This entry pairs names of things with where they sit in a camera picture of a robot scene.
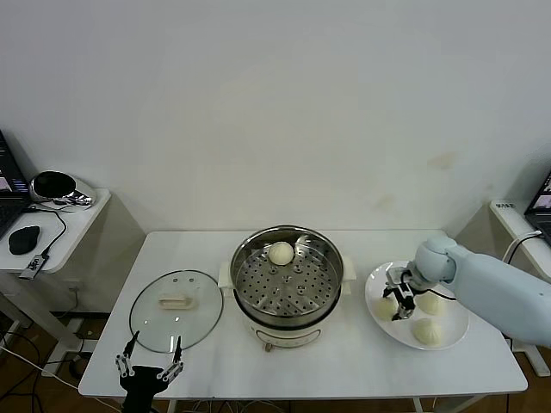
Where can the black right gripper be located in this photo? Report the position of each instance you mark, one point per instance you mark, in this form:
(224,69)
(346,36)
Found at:
(412,283)

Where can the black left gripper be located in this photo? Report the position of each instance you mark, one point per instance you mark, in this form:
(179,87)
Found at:
(142,380)

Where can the white steamed baozi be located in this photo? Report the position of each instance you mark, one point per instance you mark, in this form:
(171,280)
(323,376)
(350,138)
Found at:
(383,310)
(435,305)
(282,253)
(427,333)

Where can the round glass pot lid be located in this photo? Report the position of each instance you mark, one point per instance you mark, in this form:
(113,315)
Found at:
(181,327)

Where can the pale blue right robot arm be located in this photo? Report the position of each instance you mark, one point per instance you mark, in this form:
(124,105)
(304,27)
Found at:
(495,284)

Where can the perforated steel steamer basket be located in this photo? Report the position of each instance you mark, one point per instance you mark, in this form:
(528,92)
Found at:
(267,275)

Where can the white oval plate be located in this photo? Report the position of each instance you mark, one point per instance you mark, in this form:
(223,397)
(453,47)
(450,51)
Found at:
(447,335)

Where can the floor power strip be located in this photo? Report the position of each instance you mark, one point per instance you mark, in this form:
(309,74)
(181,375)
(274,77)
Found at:
(88,334)

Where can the cream electric cooking pot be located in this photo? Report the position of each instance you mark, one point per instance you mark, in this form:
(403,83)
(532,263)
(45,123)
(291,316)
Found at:
(288,333)

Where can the white side table with sticker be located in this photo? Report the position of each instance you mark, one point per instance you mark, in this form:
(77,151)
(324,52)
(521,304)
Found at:
(508,219)

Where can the white side table with mouse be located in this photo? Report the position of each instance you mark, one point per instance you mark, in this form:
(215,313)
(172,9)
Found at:
(82,232)

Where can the small grey usb hub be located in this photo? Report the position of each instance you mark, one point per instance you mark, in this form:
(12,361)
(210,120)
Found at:
(34,266)

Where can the black computer mouse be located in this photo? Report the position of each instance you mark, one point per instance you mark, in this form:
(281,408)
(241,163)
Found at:
(23,241)

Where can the black laptop with pink screen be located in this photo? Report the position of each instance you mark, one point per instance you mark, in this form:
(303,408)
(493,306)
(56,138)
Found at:
(542,202)

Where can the chrome and black headset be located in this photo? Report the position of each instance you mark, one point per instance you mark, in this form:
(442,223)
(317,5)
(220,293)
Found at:
(51,185)

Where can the black laptop with dark screen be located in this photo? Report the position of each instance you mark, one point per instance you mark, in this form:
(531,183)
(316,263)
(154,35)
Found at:
(8,172)

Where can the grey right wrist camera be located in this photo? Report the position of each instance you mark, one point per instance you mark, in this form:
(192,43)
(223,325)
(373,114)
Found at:
(395,275)

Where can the white wall socket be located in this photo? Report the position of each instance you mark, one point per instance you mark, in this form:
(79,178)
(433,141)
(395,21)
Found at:
(74,287)

